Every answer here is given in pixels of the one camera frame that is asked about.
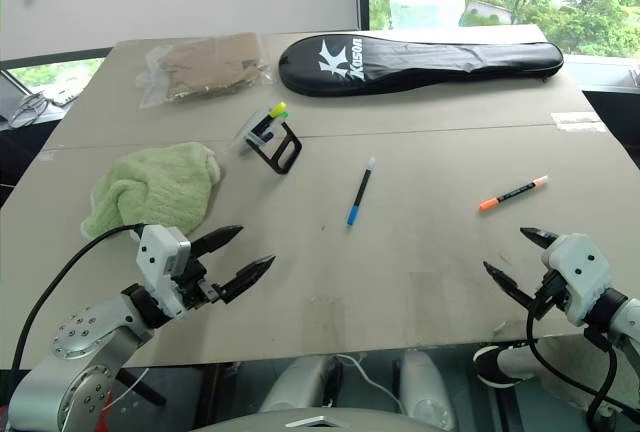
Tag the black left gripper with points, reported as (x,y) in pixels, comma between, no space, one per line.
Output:
(192,284)

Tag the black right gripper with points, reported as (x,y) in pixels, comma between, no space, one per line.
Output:
(552,292)

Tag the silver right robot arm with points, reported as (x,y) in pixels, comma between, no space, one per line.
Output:
(625,322)

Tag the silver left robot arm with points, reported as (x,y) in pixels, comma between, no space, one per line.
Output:
(75,337)

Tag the orange capped black pen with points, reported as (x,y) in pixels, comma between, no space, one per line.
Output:
(512,193)

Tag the blue capped black pen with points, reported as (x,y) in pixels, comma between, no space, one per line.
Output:
(361,192)

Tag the yellow plastic object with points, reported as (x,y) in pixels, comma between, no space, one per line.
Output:
(278,108)

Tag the light green towel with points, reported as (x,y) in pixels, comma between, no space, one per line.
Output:
(155,187)

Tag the black and white shoe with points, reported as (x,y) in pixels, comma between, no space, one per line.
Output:
(492,367)

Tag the silver robot leg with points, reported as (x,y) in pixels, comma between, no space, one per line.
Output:
(300,384)
(425,387)

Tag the clear tape strip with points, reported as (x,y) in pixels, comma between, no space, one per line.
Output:
(577,121)

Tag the black side desk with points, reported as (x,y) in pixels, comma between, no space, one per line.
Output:
(617,117)

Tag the grey robot torso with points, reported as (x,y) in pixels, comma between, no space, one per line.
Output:
(310,422)

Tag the clear bag with brown cardboard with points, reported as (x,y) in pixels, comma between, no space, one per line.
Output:
(205,67)

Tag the black racket case white print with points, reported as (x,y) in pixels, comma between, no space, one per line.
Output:
(425,64)

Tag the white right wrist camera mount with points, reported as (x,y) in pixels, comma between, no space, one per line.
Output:
(580,272)

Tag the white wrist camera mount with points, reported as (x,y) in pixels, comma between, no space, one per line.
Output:
(580,272)
(159,262)

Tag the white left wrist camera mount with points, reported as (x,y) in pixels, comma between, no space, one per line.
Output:
(159,262)

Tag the black pen holder with markers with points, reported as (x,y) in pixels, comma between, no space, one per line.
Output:
(275,144)

